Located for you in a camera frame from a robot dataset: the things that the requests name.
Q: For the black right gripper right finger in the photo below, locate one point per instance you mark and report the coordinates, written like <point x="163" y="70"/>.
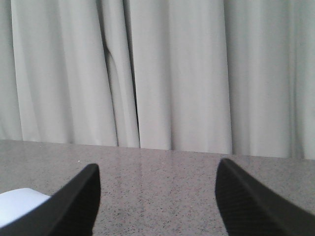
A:
<point x="249" y="208"/>

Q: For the white curtain backdrop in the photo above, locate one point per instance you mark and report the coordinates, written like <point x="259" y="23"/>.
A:
<point x="220" y="76"/>

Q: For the light blue slipper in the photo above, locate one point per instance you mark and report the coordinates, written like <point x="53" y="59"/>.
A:
<point x="18" y="202"/>

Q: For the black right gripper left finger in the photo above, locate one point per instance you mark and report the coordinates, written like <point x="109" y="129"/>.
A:
<point x="71" y="211"/>

